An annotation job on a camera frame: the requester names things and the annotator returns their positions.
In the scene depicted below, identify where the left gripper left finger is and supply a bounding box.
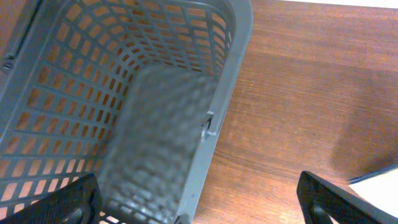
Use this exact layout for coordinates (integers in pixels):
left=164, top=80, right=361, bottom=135
left=1, top=174, right=101, bottom=224

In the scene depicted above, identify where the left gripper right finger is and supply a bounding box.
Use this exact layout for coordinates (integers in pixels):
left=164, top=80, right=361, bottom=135
left=297, top=171, right=397, bottom=224

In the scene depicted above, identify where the white cream food pouch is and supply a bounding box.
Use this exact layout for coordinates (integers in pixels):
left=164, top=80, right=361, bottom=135
left=349, top=164, right=398, bottom=218

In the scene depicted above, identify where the grey plastic basket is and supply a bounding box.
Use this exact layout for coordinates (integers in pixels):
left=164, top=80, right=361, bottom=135
left=1, top=0, right=254, bottom=223

